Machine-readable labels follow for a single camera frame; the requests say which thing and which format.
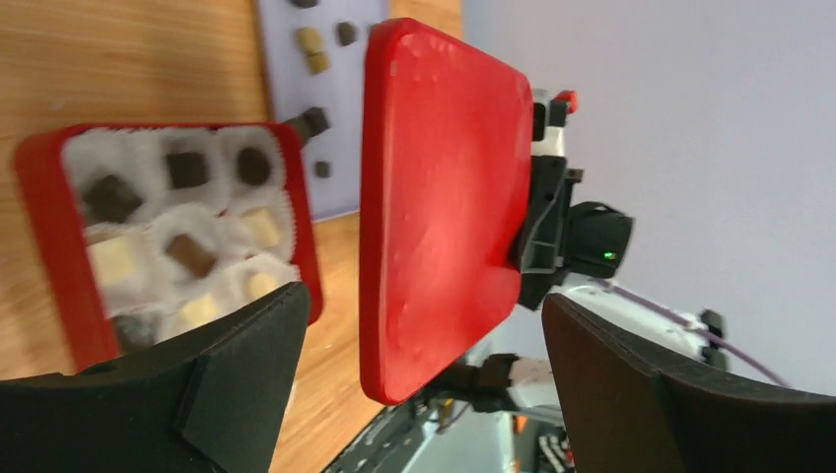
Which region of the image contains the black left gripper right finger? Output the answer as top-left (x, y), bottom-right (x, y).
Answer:
top-left (542, 295), bottom-right (835, 472)

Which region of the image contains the small dark cube chocolate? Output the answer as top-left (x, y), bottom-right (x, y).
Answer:
top-left (314, 160), bottom-right (332, 179)

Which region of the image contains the red box lid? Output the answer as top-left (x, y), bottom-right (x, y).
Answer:
top-left (359, 18), bottom-right (533, 405)

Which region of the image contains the white bar chocolate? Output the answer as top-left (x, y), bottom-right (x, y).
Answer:
top-left (87, 236), bottom-right (137, 285)

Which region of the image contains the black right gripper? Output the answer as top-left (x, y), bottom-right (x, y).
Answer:
top-left (513, 89), bottom-right (634, 310)

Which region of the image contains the white oval chocolate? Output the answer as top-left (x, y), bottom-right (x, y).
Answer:
top-left (245, 272), bottom-right (279, 301)

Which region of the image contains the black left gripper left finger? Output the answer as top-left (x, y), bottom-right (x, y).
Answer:
top-left (1, 282), bottom-right (312, 472)

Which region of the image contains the white square chocolate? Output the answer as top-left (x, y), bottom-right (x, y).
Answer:
top-left (242, 207), bottom-right (283, 247)

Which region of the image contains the tan square chocolate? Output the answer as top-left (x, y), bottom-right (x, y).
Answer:
top-left (306, 51), bottom-right (331, 76)

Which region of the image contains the dark diamond chocolate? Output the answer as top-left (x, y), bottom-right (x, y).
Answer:
top-left (335, 21), bottom-right (358, 47)

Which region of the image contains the white cube chocolate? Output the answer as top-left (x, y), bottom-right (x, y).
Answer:
top-left (174, 293), bottom-right (221, 332)

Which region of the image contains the red box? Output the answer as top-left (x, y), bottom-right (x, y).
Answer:
top-left (13, 122), bottom-right (324, 371)

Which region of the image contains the dark chocolate top centre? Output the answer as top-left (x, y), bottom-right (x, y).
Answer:
top-left (165, 152), bottom-right (209, 189)

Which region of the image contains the lavender plastic tray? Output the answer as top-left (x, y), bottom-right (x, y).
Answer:
top-left (255, 0), bottom-right (389, 220)

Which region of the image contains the dark square chocolate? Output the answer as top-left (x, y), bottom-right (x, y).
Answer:
top-left (284, 106), bottom-right (330, 144)

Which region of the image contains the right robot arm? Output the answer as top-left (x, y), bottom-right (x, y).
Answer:
top-left (418, 89), bottom-right (727, 472)

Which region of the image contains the dark chocolate top left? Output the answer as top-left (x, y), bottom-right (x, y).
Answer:
top-left (290, 0), bottom-right (319, 9)

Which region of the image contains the dark ridged chocolate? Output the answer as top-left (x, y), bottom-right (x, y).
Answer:
top-left (81, 173), bottom-right (145, 224)

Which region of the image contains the white paper liner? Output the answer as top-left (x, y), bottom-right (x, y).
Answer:
top-left (61, 125), bottom-right (301, 353)

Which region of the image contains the dark heart chocolate lower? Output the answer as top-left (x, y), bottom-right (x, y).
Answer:
top-left (236, 147), bottom-right (272, 186)

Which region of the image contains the brown milk chocolate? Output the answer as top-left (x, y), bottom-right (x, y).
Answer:
top-left (165, 234), bottom-right (217, 279)

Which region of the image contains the tan heart chocolate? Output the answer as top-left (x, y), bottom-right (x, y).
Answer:
top-left (294, 27), bottom-right (324, 56)

